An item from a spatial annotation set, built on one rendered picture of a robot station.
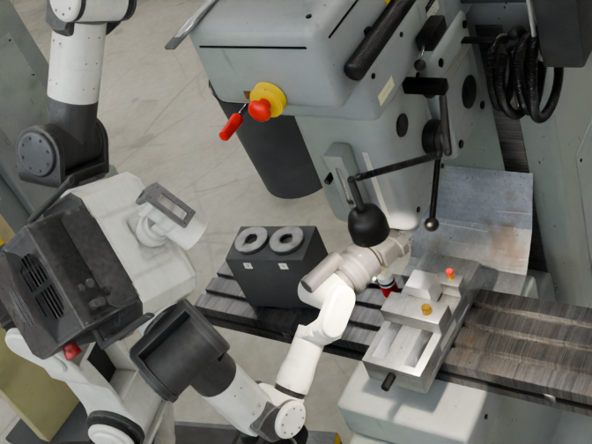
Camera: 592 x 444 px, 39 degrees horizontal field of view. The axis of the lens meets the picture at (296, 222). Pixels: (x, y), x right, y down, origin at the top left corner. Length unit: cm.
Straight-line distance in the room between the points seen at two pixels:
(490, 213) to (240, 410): 89
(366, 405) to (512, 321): 40
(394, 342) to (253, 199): 226
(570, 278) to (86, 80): 142
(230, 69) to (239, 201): 277
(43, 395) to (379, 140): 226
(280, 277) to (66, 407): 167
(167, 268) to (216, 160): 297
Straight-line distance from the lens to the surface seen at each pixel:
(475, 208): 222
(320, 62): 131
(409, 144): 163
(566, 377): 193
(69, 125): 156
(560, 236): 228
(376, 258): 178
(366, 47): 135
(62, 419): 362
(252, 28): 134
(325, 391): 322
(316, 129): 161
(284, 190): 401
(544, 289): 237
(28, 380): 345
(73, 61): 152
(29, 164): 157
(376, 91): 146
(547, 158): 210
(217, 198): 424
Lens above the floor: 249
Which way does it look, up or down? 40 degrees down
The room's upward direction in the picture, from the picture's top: 24 degrees counter-clockwise
